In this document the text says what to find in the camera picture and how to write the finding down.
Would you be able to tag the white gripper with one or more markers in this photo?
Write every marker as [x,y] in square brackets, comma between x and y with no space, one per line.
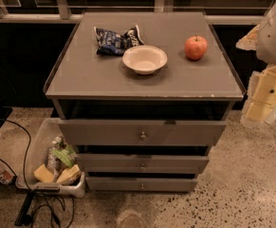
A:
[274,41]

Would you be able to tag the grey drawer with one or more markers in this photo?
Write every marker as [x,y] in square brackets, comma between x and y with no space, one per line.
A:
[141,132]
[141,184]
[117,163]

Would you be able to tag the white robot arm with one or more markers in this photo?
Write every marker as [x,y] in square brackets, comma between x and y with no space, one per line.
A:
[261,39]

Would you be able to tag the grey drawer cabinet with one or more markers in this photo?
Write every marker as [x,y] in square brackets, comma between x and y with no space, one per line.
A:
[87,86]

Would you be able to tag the grey top drawer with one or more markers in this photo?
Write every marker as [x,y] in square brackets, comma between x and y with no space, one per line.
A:
[141,132]

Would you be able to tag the grey bottom drawer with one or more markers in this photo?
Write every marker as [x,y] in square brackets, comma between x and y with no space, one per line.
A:
[141,184]

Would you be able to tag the red apple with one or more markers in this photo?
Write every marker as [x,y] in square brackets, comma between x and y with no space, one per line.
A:
[195,47]

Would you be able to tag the white bowl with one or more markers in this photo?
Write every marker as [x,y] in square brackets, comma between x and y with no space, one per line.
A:
[144,60]

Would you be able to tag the metal window railing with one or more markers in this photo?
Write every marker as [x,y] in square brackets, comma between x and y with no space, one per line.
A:
[61,3]

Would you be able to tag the blue chip bag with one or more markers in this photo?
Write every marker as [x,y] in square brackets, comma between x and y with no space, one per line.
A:
[113,43]

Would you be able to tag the green snack packet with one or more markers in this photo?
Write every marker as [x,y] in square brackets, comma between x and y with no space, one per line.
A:
[65,155]

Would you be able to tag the yellow sponge right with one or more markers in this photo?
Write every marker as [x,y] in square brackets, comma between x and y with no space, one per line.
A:
[69,175]

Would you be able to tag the yellow sponge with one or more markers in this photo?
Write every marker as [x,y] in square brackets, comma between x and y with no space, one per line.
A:
[43,174]
[69,175]

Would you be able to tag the clear plastic bin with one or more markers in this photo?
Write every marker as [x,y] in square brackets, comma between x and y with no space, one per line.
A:
[37,155]

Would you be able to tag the yellow sponge left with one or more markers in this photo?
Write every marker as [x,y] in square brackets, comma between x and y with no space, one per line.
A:
[43,174]

